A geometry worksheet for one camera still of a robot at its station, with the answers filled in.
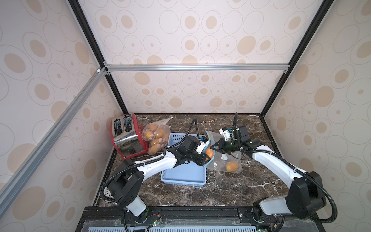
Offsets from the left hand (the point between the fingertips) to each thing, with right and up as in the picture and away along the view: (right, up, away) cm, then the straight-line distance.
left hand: (212, 159), depth 80 cm
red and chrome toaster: (-50, +10, +5) cm, 51 cm away
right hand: (+2, +7, +2) cm, 7 cm away
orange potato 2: (-34, +4, +8) cm, 35 cm away
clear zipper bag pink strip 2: (-33, +13, +11) cm, 37 cm away
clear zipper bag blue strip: (+6, -2, +3) cm, 7 cm away
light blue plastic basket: (-16, -11, +8) cm, 21 cm away
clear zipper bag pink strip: (-34, +12, +17) cm, 40 cm away
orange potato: (+13, -6, +6) cm, 15 cm away
